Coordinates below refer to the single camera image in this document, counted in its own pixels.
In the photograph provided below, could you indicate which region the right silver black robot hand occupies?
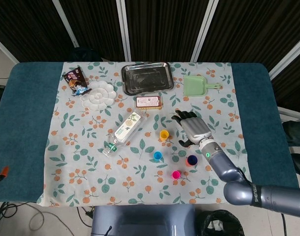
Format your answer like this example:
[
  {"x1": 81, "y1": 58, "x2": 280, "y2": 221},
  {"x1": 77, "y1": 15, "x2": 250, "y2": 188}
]
[{"x1": 171, "y1": 110, "x2": 213, "y2": 148}]

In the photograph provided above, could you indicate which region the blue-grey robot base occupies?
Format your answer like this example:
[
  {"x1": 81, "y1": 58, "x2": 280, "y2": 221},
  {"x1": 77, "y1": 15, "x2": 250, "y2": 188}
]
[{"x1": 90, "y1": 204, "x2": 197, "y2": 236}]

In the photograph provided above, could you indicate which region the green plastic dustpan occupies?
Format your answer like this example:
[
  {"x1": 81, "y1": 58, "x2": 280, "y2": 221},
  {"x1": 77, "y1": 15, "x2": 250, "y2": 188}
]
[{"x1": 183, "y1": 75, "x2": 222, "y2": 97}]

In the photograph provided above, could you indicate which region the flat red yellow box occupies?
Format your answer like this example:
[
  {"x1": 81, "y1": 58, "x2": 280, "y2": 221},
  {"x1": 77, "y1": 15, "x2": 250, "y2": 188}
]
[{"x1": 135, "y1": 95, "x2": 163, "y2": 111}]

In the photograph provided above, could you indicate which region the clear plastic water bottle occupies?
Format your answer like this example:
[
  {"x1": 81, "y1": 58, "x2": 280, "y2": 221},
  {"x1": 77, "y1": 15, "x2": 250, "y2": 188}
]
[{"x1": 102, "y1": 110, "x2": 149, "y2": 158}]

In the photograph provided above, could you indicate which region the stainless steel tray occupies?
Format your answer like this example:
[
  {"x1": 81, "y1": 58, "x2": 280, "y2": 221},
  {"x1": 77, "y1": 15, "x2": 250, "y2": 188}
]
[{"x1": 121, "y1": 61, "x2": 175, "y2": 96}]

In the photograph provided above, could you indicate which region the black trash bag bin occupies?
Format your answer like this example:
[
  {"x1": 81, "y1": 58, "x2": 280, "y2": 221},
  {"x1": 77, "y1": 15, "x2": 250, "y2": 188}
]
[{"x1": 198, "y1": 209, "x2": 245, "y2": 236}]

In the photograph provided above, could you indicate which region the white flower paint palette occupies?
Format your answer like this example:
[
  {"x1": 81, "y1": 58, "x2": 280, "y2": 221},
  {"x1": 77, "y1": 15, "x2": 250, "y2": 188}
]
[{"x1": 80, "y1": 81, "x2": 117, "y2": 112}]

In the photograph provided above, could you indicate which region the dark white-framed partition screen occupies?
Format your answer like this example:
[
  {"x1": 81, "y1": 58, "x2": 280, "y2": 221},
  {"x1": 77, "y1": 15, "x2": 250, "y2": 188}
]
[{"x1": 0, "y1": 0, "x2": 300, "y2": 114}]

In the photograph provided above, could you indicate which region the floral printed tablecloth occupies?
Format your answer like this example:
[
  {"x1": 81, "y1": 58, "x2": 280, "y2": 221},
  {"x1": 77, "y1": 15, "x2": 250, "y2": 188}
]
[{"x1": 36, "y1": 61, "x2": 251, "y2": 207}]

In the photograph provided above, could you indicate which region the brown snack wrapper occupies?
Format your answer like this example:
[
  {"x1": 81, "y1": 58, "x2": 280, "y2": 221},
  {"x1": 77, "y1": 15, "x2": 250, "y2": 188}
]
[{"x1": 62, "y1": 65, "x2": 91, "y2": 96}]

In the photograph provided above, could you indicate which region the dark chair behind table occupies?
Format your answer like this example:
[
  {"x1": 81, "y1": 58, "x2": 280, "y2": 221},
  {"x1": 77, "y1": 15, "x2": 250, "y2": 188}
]
[{"x1": 70, "y1": 47, "x2": 104, "y2": 63}]

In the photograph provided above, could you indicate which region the teal velvet table cover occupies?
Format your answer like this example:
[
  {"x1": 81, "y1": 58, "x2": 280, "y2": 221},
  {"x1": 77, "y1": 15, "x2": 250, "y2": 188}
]
[{"x1": 0, "y1": 61, "x2": 300, "y2": 205}]

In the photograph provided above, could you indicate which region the black floor plug cable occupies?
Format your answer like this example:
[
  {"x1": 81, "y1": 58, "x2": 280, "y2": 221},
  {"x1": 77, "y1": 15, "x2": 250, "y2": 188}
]
[{"x1": 77, "y1": 206, "x2": 94, "y2": 227}]

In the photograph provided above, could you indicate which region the orange handled tool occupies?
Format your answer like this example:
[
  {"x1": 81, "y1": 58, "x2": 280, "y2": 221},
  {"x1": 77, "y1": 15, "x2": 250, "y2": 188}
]
[{"x1": 0, "y1": 166, "x2": 11, "y2": 186}]

